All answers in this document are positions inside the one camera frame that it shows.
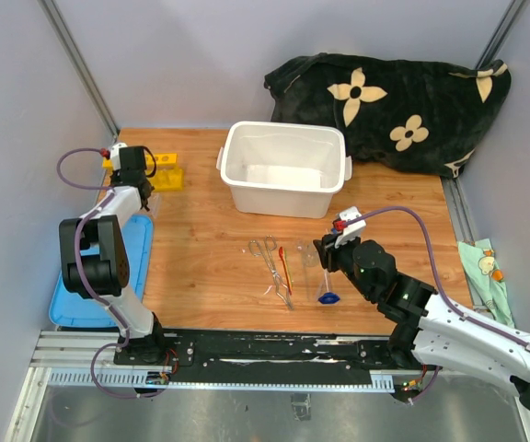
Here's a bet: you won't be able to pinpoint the purple cable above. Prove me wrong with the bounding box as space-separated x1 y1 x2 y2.
342 205 530 406
56 147 169 400

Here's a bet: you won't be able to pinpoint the green printed cloth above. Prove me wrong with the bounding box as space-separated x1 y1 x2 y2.
457 238 515 328

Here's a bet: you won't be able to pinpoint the red yellow green spatula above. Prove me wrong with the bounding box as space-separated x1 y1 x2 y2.
278 247 293 295

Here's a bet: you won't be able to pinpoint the blue plastic tray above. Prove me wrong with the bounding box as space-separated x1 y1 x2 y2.
49 215 154 329

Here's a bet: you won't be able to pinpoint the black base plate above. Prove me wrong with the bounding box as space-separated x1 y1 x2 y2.
114 329 421 390

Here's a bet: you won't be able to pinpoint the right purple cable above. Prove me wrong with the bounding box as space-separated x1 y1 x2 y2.
342 205 530 406

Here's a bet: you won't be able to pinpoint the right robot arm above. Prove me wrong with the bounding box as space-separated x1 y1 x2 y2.
313 235 530 411

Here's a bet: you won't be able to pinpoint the clear acrylic tube rack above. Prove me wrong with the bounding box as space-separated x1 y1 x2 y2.
141 193 162 219

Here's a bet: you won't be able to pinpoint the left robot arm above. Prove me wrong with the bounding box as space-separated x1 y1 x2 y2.
59 143 167 365

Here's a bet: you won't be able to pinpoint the white plastic bin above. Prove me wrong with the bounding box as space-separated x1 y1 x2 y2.
216 122 352 219

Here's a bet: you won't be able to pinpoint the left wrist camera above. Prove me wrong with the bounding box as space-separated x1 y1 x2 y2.
99 142 127 171

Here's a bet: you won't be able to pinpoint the small glass beaker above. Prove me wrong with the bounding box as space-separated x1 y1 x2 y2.
300 243 320 267

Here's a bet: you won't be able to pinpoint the metal crucible tongs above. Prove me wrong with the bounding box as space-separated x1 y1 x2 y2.
248 236 294 310

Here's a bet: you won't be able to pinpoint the yellow test tube rack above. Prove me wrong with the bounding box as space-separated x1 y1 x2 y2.
108 153 183 193

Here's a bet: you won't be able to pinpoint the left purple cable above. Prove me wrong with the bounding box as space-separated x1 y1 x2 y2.
56 147 169 400

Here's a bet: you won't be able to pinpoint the black floral blanket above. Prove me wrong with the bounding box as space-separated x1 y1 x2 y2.
264 52 512 179

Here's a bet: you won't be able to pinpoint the graduated cylinder blue base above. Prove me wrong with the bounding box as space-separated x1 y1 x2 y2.
317 270 340 305

